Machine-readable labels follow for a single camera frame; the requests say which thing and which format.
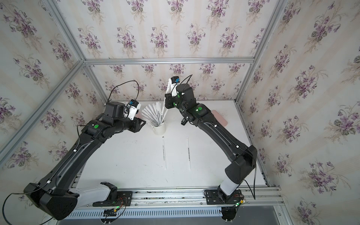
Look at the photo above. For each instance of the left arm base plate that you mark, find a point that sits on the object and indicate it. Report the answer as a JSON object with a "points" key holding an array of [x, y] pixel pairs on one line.
{"points": [[122, 198]]}

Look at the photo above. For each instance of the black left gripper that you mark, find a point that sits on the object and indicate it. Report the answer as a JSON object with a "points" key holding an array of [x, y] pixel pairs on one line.
{"points": [[136, 124]]}

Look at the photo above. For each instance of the bundle of wrapped straws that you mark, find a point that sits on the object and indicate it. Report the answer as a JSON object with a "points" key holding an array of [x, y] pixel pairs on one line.
{"points": [[153, 114]]}

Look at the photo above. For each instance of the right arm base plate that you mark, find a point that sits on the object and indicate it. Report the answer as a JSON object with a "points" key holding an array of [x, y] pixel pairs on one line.
{"points": [[217, 197]]}

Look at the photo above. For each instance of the aluminium mounting rail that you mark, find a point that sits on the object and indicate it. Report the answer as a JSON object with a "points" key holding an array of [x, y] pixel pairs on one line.
{"points": [[191, 197]]}

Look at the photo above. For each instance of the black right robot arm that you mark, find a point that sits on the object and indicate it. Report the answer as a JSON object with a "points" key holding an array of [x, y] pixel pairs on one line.
{"points": [[243, 158]]}

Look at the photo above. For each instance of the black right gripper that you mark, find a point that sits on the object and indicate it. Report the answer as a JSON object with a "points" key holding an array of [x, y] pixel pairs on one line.
{"points": [[168, 98]]}

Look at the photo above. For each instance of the white straw cup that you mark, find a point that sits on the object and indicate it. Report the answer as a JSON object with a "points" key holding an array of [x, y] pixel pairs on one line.
{"points": [[159, 130]]}

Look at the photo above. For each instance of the black stapler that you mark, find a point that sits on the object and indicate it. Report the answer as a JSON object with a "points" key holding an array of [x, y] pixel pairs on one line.
{"points": [[184, 121]]}

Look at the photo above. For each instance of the pink eraser case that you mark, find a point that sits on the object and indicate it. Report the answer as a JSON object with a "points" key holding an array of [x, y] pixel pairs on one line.
{"points": [[220, 118]]}

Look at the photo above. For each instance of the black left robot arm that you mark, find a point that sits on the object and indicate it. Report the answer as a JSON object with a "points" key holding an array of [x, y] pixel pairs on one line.
{"points": [[53, 193]]}

